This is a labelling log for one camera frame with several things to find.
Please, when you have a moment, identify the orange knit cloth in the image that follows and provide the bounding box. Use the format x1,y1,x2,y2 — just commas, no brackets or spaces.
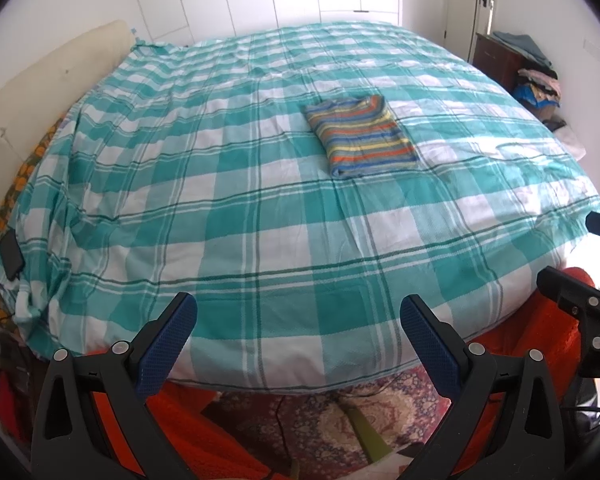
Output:
87,265,600,480

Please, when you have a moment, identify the yellow-green book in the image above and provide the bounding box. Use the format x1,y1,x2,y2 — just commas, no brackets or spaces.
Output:
347,402,392,462

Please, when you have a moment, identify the white door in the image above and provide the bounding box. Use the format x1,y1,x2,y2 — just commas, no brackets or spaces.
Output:
442,0,496,61

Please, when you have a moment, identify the dark wooden cabinet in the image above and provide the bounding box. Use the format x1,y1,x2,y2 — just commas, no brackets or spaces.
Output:
474,32,526,91

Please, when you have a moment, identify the striped knit sweater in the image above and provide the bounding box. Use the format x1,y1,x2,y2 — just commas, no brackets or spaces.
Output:
303,95,420,179

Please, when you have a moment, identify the grey-blue folded cloth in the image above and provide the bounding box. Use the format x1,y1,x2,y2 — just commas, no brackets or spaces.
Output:
492,31,553,68

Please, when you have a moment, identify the black cable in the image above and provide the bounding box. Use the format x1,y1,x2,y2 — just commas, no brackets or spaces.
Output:
274,394,292,463

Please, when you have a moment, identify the patterned red rug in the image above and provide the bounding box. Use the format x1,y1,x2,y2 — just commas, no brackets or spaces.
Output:
202,365,456,466

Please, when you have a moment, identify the cream headboard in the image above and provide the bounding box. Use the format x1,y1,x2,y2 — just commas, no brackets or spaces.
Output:
0,20,136,171

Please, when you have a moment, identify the black phone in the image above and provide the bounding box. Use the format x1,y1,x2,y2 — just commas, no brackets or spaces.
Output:
0,230,25,281

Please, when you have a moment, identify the teal plaid bed cover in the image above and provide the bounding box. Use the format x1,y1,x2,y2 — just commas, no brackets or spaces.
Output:
15,22,600,396

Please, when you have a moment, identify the white bag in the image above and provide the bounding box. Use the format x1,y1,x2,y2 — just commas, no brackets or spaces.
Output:
554,125,589,159

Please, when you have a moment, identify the pile of mixed clothes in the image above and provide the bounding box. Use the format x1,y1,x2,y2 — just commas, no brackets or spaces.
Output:
512,65,563,111

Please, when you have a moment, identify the orange floral sheet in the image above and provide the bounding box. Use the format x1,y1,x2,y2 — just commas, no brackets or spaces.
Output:
0,115,68,321

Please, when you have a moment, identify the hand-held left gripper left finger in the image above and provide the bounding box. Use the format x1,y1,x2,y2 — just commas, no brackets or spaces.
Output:
30,291,198,480

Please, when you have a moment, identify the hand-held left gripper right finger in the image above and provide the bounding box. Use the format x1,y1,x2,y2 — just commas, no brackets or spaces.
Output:
400,294,566,480

